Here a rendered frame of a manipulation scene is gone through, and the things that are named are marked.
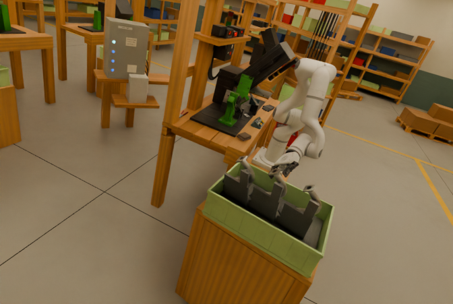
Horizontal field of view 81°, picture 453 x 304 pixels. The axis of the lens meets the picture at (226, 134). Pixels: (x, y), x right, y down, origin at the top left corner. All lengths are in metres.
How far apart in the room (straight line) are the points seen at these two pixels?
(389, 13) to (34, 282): 11.18
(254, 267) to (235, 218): 0.30
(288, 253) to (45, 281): 1.56
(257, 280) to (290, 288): 0.18
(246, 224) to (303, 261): 0.31
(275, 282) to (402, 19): 10.56
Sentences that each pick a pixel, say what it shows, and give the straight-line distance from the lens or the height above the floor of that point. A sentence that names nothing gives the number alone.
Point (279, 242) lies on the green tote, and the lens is 1.39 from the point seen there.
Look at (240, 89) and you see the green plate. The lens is 2.47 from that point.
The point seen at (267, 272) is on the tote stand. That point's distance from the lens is 1.54.
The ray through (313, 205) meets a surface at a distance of 1.29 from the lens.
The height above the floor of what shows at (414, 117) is 0.40.
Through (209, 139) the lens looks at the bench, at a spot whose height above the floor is 0.88.
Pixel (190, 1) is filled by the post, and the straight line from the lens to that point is 1.89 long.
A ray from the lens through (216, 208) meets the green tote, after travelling 1.44.
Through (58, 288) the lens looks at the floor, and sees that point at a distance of 2.21.
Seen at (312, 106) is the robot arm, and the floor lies 1.47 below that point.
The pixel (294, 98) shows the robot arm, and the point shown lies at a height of 1.40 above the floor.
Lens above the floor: 1.84
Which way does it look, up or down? 27 degrees down
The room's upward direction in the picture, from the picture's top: 16 degrees clockwise
